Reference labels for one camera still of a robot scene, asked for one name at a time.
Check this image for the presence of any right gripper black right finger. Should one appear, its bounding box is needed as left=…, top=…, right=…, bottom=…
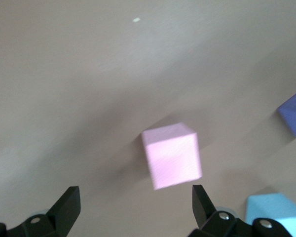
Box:
left=191, top=184, right=295, bottom=237

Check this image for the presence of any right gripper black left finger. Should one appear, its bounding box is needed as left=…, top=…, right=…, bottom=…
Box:
left=0, top=185, right=81, bottom=237

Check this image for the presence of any pink foam cube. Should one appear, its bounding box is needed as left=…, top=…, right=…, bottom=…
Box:
left=141, top=121, right=203, bottom=191

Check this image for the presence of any blue foam cube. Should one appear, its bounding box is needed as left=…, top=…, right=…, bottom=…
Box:
left=244, top=192, right=296, bottom=237

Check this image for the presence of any brown table cover mat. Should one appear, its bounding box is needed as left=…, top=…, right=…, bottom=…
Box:
left=0, top=0, right=296, bottom=237

